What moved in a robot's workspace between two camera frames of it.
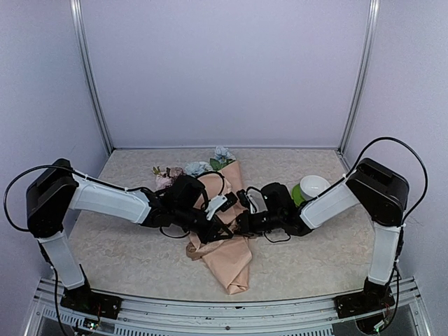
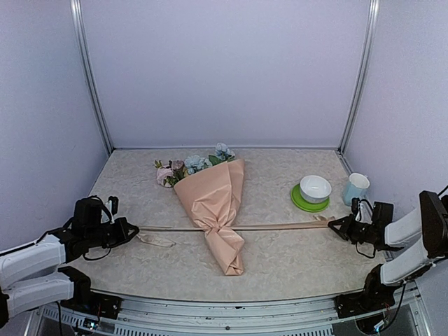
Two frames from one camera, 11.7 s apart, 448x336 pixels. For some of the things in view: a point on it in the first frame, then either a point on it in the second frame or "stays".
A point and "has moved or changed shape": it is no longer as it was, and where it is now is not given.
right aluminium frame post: [362, 75] stays
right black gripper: [246, 223] -> [346, 229]
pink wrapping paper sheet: [231, 256] has moved or changed shape
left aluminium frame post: [86, 57] stays
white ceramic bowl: [311, 186] stays
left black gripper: [215, 236] -> [122, 234]
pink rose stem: [166, 178] has moved or changed shape
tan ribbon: [195, 250] has moved or changed shape
